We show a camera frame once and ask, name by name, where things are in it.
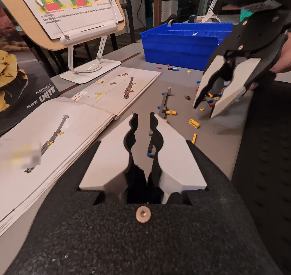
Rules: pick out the pile of colourful lego pins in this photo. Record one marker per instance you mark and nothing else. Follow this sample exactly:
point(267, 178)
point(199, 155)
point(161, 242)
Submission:
point(209, 95)

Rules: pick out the wooden post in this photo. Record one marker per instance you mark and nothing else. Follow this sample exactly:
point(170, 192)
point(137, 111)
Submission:
point(157, 4)

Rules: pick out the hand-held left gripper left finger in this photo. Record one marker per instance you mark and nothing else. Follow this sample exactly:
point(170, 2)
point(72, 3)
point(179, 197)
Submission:
point(105, 165)

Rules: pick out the white document stand wooden board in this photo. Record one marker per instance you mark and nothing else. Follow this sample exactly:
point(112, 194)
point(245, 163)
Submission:
point(91, 71)

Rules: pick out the yellow car lego box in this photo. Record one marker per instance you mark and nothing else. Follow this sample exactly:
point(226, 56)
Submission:
point(34, 86)

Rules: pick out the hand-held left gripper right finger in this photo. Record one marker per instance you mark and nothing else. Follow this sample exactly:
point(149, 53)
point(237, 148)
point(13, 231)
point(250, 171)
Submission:
point(179, 165)

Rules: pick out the grey lego beam assembly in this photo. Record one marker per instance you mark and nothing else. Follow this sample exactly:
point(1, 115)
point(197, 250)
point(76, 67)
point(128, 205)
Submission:
point(164, 106)

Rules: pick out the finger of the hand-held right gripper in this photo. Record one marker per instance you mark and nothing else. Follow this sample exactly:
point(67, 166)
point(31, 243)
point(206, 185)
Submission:
point(212, 70)
point(238, 81)

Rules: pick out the white cabinet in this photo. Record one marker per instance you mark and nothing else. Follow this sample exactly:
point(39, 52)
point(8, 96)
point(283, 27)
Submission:
point(170, 11)

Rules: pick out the blue plastic bin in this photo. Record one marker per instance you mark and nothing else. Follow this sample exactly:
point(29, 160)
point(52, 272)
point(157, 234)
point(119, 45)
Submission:
point(177, 52)

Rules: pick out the teal plastic container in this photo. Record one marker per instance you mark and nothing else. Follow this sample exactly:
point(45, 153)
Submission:
point(246, 15)

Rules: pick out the background white document stand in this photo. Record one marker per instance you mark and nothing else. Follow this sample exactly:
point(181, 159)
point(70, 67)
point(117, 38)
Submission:
point(211, 8)

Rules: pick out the white lego instruction booklet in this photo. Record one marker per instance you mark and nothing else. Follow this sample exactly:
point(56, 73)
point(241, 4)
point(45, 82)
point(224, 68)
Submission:
point(91, 111)

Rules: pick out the person's right hand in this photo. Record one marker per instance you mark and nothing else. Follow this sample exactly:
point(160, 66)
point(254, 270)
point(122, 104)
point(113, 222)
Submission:
point(285, 58)

